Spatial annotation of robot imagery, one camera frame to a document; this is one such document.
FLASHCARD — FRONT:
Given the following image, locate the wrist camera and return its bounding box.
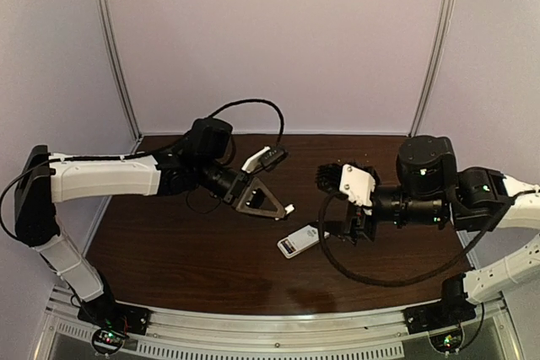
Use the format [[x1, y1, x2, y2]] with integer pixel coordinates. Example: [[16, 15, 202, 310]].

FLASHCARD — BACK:
[[241, 145, 289, 175], [316, 163, 379, 209]]

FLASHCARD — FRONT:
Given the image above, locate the left black camera cable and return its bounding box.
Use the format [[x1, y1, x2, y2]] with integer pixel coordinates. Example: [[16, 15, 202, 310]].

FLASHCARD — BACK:
[[0, 98, 286, 243]]

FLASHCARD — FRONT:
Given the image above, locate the left aluminium frame post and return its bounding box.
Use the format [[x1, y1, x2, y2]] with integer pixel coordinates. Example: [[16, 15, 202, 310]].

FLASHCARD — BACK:
[[96, 0, 143, 141]]

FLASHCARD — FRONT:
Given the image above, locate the gold black AAA battery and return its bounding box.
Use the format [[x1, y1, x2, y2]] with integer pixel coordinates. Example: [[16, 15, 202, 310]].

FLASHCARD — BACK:
[[280, 239, 294, 252]]

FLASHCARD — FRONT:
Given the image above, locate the right black camera cable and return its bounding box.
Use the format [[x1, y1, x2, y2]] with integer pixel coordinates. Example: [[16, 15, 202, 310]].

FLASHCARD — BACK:
[[316, 191, 540, 289]]

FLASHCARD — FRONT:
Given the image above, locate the right aluminium frame post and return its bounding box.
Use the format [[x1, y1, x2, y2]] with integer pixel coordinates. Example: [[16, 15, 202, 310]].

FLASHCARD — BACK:
[[408, 0, 456, 137]]

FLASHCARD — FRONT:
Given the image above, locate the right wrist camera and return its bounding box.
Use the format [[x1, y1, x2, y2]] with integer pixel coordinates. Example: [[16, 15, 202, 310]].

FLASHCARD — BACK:
[[316, 163, 379, 209]]

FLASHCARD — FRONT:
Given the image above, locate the front aluminium rail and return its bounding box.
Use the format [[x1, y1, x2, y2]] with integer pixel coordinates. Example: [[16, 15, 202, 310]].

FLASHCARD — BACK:
[[30, 286, 525, 359]]

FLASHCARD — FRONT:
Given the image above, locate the black camera cable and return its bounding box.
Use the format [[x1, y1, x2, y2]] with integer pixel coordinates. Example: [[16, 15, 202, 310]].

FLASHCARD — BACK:
[[0, 98, 286, 243], [316, 191, 540, 289]]

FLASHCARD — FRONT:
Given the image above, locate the aluminium frame post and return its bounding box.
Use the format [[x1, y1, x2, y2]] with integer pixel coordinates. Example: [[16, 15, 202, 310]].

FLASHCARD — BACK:
[[408, 0, 456, 137], [96, 0, 143, 141]]

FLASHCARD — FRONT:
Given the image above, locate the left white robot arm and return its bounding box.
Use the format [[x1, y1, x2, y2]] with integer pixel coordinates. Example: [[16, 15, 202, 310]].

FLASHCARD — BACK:
[[6, 117, 294, 307]]

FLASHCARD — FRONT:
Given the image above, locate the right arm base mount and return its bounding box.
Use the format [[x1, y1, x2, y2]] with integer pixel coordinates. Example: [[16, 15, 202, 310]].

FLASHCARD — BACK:
[[403, 273, 477, 355]]

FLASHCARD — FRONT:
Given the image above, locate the white remote control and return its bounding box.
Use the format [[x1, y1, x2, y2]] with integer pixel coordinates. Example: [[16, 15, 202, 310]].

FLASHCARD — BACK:
[[277, 224, 320, 259]]

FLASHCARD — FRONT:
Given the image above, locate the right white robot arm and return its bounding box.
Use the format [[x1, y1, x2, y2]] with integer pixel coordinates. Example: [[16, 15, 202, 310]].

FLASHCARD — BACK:
[[319, 136, 539, 287]]

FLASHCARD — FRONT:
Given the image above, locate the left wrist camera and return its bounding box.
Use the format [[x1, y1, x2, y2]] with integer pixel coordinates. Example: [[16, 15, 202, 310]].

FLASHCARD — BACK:
[[241, 145, 289, 175]]

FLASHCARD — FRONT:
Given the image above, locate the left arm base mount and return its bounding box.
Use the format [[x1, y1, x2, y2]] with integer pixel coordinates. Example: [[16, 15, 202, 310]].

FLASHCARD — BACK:
[[78, 271, 151, 357]]

